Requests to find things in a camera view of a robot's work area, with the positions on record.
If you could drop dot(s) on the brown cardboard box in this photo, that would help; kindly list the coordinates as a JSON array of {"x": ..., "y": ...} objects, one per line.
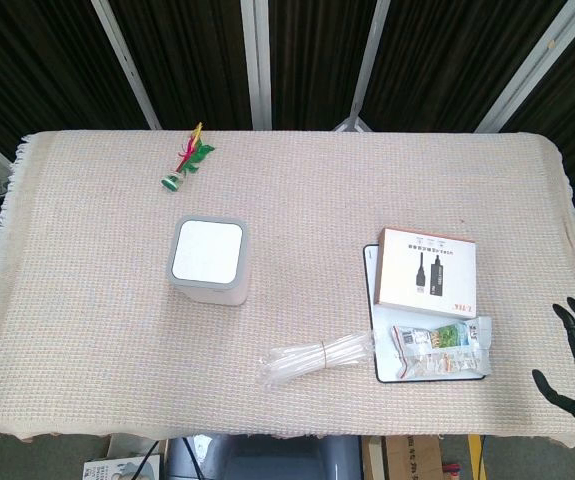
[{"x": 402, "y": 457}]

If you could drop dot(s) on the feather shuttlecock with green base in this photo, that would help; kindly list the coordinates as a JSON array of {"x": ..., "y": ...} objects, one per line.
[{"x": 185, "y": 160}]

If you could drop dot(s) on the white square box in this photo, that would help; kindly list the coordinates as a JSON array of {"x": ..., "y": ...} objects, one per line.
[{"x": 209, "y": 259}]

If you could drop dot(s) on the white mat with black edge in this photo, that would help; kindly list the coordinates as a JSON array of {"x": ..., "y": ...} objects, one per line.
[{"x": 386, "y": 345}]

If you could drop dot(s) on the bundle of clear straws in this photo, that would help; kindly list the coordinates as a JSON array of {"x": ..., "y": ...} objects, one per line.
[{"x": 319, "y": 355}]

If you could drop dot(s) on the clear snack packet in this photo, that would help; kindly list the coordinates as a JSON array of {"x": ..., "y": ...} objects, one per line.
[{"x": 442, "y": 347}]

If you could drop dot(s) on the beige woven tablecloth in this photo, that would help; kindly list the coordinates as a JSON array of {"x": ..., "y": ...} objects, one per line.
[{"x": 277, "y": 280}]

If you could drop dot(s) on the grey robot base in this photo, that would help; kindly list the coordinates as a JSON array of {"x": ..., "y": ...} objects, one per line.
[{"x": 262, "y": 457}]

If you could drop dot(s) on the printed book cover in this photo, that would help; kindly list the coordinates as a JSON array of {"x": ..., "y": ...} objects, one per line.
[{"x": 122, "y": 467}]

